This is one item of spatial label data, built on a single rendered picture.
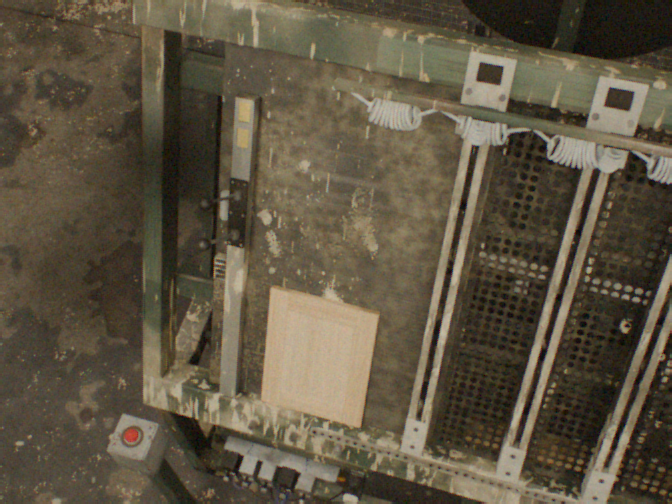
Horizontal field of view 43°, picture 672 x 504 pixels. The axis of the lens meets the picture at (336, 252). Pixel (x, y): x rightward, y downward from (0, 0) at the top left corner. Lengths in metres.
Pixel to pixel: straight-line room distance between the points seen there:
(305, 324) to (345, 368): 0.17
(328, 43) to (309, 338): 0.88
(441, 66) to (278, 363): 1.04
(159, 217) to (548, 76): 1.11
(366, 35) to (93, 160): 2.63
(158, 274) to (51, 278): 1.64
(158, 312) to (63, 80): 2.43
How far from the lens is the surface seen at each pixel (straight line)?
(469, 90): 1.92
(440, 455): 2.55
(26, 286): 4.09
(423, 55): 1.93
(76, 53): 4.89
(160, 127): 2.26
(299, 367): 2.50
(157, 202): 2.36
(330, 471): 2.69
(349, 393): 2.50
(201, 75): 2.26
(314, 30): 1.97
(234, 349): 2.52
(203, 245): 2.22
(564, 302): 2.16
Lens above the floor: 3.33
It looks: 59 degrees down
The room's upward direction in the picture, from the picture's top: 5 degrees counter-clockwise
